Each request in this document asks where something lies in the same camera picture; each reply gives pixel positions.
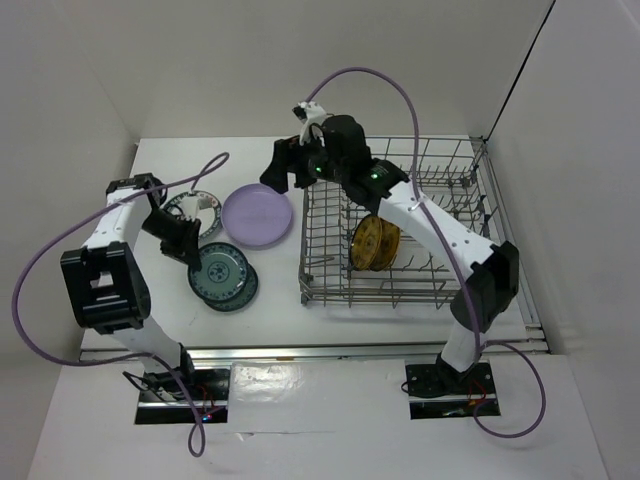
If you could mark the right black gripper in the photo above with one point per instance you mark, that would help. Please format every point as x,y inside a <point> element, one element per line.
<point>287,157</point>

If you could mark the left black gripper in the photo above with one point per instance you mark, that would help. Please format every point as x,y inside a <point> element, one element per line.
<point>182,249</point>

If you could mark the blue patterned plate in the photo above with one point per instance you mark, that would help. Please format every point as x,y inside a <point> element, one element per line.
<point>223,274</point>
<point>243,299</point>

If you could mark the white plate floral rim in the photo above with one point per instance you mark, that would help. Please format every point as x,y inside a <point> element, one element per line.
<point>208,228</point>

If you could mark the yellow patterned plate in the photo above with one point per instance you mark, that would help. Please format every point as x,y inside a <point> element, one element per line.
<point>366,243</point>
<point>390,240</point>

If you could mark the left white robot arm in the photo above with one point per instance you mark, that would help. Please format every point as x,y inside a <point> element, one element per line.
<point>106,287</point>

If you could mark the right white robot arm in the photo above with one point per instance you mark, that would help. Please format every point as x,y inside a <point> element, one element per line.
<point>333,148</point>

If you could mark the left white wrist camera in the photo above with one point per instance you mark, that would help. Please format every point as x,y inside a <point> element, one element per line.
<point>198,205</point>

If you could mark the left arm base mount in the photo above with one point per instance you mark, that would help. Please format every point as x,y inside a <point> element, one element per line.
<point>210,394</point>

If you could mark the silver aluminium rail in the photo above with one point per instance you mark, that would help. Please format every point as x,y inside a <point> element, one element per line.
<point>302,353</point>

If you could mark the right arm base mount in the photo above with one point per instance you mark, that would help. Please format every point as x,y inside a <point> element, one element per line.
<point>430,396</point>

